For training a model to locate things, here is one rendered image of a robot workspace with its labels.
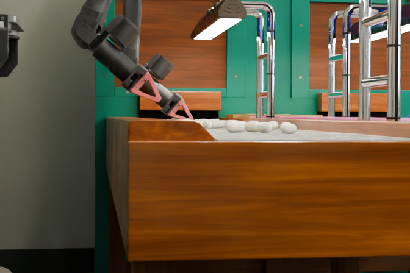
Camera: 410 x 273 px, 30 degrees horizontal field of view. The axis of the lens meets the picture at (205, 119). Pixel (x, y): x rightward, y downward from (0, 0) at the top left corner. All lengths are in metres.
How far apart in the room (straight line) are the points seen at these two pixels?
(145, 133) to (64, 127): 2.76
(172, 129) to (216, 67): 1.87
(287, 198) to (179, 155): 0.16
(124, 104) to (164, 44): 0.27
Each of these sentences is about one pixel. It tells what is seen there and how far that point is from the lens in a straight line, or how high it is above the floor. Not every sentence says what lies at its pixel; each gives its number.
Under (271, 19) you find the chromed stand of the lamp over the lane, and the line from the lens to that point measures 2.35.
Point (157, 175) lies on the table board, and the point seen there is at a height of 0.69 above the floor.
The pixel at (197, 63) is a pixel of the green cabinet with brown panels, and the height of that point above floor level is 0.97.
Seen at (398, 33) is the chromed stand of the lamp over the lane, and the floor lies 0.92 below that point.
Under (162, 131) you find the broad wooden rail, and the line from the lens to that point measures 1.03.
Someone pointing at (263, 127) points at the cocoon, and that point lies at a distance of 1.46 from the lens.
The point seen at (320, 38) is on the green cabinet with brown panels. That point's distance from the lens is 2.99.
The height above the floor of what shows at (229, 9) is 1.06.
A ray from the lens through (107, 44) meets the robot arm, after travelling 1.93.
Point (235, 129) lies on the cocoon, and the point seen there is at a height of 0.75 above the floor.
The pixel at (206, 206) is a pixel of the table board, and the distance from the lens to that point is 1.02.
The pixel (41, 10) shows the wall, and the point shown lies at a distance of 3.82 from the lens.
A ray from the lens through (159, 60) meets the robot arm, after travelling 2.38.
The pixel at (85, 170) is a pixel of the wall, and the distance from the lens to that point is 3.79.
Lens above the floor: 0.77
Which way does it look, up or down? level
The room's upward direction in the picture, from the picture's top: straight up
